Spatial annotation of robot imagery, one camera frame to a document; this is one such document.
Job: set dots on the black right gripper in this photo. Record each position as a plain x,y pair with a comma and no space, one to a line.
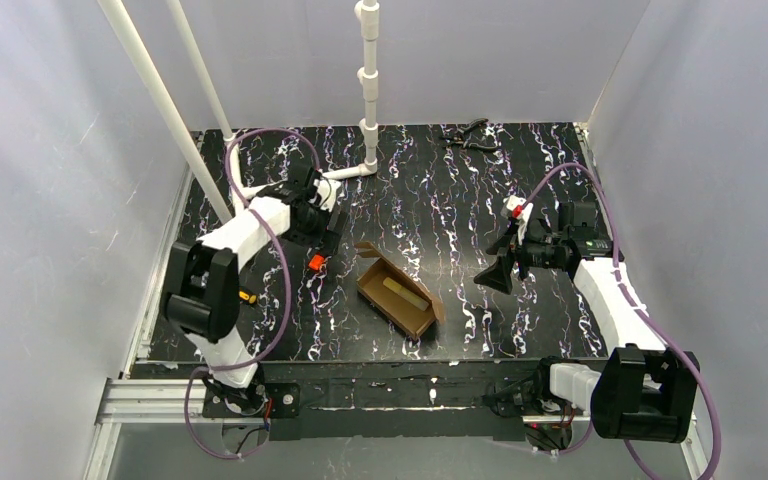
521,252

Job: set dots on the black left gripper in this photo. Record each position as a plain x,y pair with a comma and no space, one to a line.
321,232

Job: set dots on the black orange highlighter marker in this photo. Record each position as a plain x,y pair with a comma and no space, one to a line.
318,262

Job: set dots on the brown cardboard paper box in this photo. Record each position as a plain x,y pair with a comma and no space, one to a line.
411,321

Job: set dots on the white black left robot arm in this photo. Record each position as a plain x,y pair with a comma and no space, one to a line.
202,293

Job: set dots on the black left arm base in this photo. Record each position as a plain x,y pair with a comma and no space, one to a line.
258,400

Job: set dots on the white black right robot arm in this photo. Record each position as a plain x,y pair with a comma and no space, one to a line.
645,391

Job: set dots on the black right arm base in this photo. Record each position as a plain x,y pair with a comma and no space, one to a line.
531,396

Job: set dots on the yellow black screwdriver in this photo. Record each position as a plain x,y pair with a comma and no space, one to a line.
247,297

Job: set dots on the black pliers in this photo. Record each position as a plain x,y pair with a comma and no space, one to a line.
460,137

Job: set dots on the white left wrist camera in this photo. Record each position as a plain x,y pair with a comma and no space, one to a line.
327,193

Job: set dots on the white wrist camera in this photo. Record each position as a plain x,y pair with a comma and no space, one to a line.
518,212
327,193

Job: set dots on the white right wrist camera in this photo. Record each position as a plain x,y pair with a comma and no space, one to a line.
518,212

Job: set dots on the aluminium rail frame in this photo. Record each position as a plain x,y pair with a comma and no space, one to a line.
372,399

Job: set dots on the white PVC pipe frame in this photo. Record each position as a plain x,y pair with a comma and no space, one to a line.
368,16

